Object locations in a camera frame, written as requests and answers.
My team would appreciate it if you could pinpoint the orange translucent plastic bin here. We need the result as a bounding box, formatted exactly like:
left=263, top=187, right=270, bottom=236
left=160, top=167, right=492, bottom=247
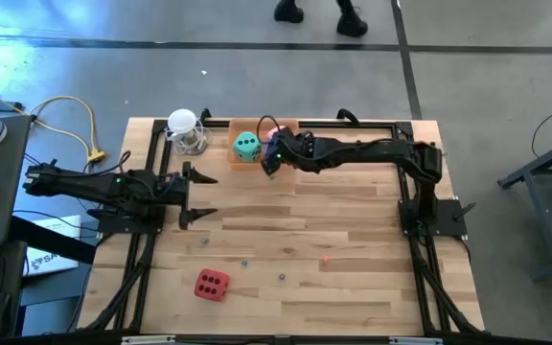
left=226, top=118, right=301, bottom=172

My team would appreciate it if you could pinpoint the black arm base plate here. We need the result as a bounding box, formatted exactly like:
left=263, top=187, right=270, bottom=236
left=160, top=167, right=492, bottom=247
left=398, top=198, right=469, bottom=237
left=97, top=208, right=165, bottom=235

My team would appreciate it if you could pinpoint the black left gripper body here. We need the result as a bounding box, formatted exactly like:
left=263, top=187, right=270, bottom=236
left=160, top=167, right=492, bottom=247
left=159, top=161, right=195, bottom=231

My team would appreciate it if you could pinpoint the dark grey metal cart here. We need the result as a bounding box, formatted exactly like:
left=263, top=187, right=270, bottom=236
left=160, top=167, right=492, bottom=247
left=497, top=131, right=552, bottom=282

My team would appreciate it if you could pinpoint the yellow cable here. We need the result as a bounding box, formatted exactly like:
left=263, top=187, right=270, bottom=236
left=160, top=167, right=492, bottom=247
left=0, top=80, right=107, bottom=162

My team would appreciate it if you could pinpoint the white lamp cable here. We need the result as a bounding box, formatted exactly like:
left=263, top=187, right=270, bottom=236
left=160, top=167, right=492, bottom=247
left=164, top=119, right=213, bottom=157

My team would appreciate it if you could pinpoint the large red foam die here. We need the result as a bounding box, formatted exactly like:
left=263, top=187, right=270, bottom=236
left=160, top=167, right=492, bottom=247
left=194, top=268, right=231, bottom=303

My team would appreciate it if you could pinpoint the black aluminium table frame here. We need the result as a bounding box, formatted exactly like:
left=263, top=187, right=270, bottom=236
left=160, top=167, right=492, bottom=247
left=77, top=117, right=487, bottom=336

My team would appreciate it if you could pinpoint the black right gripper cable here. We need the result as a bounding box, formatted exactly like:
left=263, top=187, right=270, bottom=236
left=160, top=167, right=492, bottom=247
left=255, top=114, right=287, bottom=145

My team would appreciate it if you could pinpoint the white cardboard box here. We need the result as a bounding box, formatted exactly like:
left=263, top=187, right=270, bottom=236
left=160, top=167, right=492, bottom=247
left=25, top=214, right=83, bottom=277

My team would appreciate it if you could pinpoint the large green foam die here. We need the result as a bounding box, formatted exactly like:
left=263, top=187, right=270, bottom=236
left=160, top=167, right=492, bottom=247
left=232, top=131, right=263, bottom=163

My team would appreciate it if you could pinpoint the grey metal bracket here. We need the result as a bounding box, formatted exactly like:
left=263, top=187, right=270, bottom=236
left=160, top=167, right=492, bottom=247
left=388, top=336, right=445, bottom=345
left=121, top=334, right=177, bottom=345

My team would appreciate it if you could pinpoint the black clamp lever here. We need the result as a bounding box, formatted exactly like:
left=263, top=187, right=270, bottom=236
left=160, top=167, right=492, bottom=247
left=451, top=200, right=478, bottom=222
left=86, top=206, right=120, bottom=218

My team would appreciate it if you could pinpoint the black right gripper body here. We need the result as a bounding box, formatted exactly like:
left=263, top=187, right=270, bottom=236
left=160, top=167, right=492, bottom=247
left=268, top=127, right=317, bottom=173

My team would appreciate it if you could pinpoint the person's foot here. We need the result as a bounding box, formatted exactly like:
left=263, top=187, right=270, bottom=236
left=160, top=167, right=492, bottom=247
left=273, top=0, right=305, bottom=24
left=335, top=0, right=369, bottom=38

